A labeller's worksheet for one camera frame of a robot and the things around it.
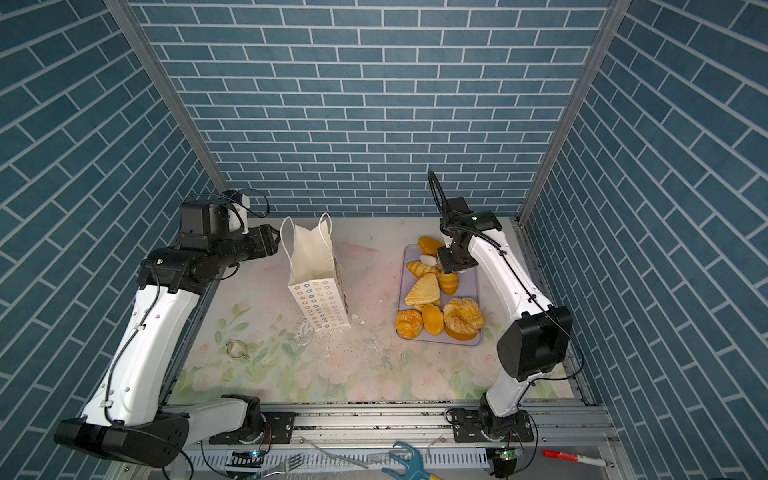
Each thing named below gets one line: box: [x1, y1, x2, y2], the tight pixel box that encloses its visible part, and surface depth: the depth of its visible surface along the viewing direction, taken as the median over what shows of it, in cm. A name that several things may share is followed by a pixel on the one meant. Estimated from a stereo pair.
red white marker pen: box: [542, 449, 615, 468], surface depth 71 cm
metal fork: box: [263, 453, 304, 478], surface depth 71 cm
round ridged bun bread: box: [395, 309, 423, 340], surface depth 90 cm
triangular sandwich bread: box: [404, 273, 440, 307], surface depth 93 cm
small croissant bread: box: [406, 261, 442, 279], surface depth 104 cm
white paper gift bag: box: [280, 213, 350, 332], surface depth 81 cm
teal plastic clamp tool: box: [381, 441, 431, 480], surface depth 69 cm
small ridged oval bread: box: [438, 272, 459, 296], surface depth 99 cm
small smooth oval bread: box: [422, 304, 444, 336], surface depth 90 cm
